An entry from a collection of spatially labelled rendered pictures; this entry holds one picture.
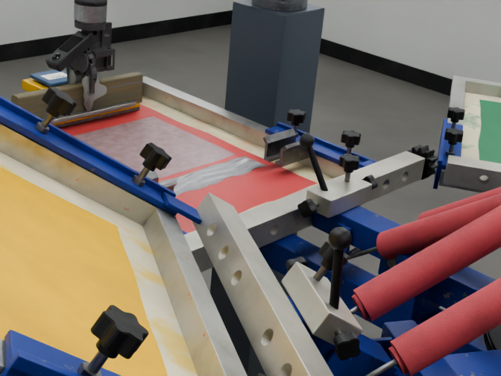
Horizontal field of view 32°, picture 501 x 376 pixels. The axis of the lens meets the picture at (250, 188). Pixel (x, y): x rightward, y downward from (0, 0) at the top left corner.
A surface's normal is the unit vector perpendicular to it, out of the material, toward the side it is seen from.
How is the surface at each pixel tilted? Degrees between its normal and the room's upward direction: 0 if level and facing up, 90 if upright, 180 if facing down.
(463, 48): 90
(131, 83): 89
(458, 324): 53
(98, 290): 32
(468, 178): 90
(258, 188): 0
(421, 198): 0
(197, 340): 58
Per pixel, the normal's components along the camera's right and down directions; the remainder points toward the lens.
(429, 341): -0.10, -0.24
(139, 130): 0.09, -0.91
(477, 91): -0.24, 0.38
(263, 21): -0.64, 0.26
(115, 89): 0.71, 0.33
